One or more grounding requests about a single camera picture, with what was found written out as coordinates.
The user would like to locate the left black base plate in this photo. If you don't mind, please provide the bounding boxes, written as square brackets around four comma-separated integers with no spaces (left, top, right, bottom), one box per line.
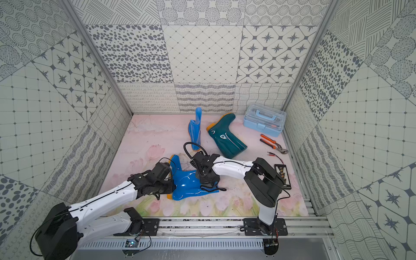
[114,218,160,236]

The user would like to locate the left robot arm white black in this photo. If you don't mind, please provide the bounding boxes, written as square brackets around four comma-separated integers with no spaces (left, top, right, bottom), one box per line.
[30,162,175,260]

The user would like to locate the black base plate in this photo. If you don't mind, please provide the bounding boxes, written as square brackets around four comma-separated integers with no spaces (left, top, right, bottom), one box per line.
[240,218,288,236]
[114,218,160,236]

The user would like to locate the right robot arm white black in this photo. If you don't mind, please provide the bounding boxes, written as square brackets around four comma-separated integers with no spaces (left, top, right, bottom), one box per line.
[183,142,284,230]

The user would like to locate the red black cable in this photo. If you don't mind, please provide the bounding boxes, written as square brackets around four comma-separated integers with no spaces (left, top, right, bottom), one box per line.
[267,152,287,166]

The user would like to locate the orange handled pliers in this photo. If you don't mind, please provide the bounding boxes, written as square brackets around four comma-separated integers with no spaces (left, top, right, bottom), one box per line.
[260,134,288,154]

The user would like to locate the green rubber boot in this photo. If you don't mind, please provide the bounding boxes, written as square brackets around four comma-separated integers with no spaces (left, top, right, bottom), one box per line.
[206,113,248,159]

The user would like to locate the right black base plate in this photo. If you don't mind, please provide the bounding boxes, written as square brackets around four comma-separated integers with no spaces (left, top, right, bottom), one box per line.
[240,218,288,236]

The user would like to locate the light blue plastic toolbox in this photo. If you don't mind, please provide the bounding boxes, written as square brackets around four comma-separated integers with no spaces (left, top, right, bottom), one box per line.
[243,104,287,137]

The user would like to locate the grey blue microfibre cloth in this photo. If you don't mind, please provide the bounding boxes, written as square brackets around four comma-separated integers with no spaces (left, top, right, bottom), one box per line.
[199,182,227,193]

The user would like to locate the blue rubber boot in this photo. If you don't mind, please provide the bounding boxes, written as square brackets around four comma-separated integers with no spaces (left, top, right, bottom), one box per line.
[167,155,218,201]
[188,107,202,151]

